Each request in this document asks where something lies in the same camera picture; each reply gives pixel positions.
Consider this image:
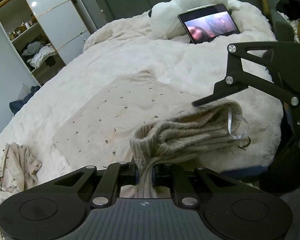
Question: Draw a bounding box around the black tablet with video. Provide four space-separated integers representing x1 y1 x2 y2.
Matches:
178 4 240 44

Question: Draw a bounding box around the blue clothes pile on floor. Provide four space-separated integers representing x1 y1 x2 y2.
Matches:
9 83 41 115

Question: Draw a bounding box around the white wardrobe with shelves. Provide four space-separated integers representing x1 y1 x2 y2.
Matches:
0 0 90 85

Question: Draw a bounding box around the beige knit sweater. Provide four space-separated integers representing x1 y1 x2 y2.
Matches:
52 70 243 198

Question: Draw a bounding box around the white plush toy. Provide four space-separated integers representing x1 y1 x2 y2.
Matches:
150 0 228 40

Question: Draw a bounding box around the clear ribbon loop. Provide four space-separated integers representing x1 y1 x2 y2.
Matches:
227 106 249 140

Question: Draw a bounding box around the cream patterned garment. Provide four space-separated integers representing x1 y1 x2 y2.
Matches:
0 142 42 193

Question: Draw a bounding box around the clothes pile on shelf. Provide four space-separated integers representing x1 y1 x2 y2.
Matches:
21 41 57 69

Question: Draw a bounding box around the white fluffy bed blanket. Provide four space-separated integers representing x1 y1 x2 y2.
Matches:
0 1 275 184

